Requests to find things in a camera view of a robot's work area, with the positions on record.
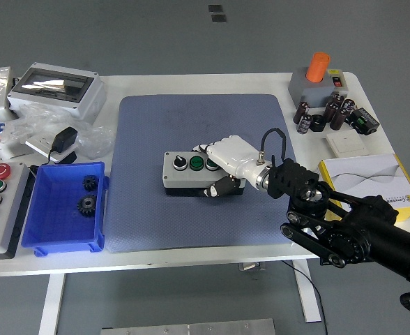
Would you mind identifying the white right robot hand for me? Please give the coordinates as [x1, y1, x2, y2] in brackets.
[190, 135, 266, 199]

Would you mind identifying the metal bracket under table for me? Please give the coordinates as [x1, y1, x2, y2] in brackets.
[238, 262, 266, 272]

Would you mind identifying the thin black floor cable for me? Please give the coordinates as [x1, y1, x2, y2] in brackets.
[281, 260, 328, 335]

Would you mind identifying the orange cylinder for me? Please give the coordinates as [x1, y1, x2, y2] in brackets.
[305, 52, 331, 84]

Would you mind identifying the large black gear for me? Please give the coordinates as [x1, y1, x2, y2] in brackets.
[76, 193, 98, 219]

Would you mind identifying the four-button grey control box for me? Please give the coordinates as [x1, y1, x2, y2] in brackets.
[162, 150, 248, 198]

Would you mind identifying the white table leg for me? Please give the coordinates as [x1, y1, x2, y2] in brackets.
[38, 274, 67, 335]
[293, 260, 323, 322]

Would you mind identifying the grey enclosure with clear lid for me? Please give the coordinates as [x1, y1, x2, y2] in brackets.
[7, 62, 107, 122]

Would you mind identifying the blue plastic bin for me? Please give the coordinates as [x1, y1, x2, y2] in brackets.
[20, 161, 110, 258]

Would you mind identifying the small black gear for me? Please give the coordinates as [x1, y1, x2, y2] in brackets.
[82, 174, 100, 192]

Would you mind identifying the five-button emergency stop box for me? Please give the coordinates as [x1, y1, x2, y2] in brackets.
[0, 162, 35, 260]

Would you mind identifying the black power adapter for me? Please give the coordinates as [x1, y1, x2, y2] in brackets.
[47, 126, 79, 163]

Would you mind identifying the black module with green terminals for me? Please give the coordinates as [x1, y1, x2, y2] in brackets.
[346, 107, 380, 136]

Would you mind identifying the white wall switch plate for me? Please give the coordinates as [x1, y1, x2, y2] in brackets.
[326, 131, 370, 157]

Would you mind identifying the crumpled clear plastic bag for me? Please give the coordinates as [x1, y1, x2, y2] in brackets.
[76, 126, 116, 160]

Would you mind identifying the grey switch box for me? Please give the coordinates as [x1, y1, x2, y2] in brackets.
[288, 68, 349, 107]

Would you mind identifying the grey-blue textured mat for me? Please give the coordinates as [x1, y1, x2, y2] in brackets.
[106, 93, 313, 253]

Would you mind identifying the grey metal plate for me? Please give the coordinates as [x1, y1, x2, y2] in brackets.
[100, 318, 275, 335]

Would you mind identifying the yellow and white cardboard box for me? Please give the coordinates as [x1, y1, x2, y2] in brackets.
[318, 153, 410, 224]

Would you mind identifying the black ring core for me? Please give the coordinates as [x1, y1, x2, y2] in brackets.
[309, 114, 326, 133]

